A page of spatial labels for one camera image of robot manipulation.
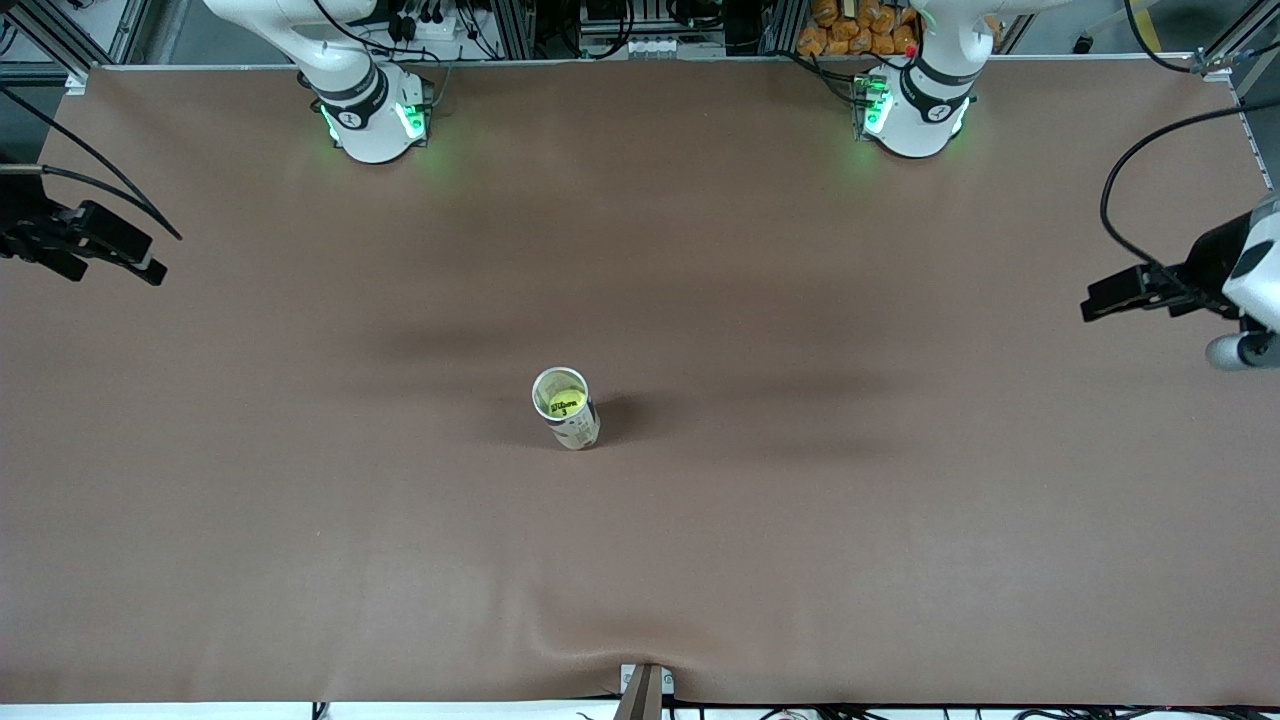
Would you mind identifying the clear tennis ball can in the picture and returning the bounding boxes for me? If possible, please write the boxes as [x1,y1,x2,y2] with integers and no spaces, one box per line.
[531,366,602,452]

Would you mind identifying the white power strip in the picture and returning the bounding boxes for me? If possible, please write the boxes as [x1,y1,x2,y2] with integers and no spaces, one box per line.
[365,8,463,49]

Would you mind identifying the orange packets pile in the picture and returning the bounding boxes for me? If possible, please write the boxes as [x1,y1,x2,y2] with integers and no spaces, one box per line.
[797,0,921,58]

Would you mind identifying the brown table mat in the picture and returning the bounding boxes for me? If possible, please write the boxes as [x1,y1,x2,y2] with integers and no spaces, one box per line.
[0,55,1280,706]

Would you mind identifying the white terminal block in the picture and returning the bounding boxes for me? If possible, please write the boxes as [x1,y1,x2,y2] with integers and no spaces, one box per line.
[620,36,701,59]

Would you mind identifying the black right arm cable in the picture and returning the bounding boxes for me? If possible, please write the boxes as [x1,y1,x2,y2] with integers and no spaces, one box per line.
[0,85,183,241]

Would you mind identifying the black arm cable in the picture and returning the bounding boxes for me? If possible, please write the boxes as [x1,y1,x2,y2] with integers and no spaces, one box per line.
[0,85,183,241]
[1100,0,1280,271]

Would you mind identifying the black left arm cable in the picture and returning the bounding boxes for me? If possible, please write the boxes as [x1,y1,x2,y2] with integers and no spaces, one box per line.
[1100,0,1280,271]

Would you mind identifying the metal table edge bracket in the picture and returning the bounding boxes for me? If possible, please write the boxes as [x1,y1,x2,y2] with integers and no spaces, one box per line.
[618,662,675,720]

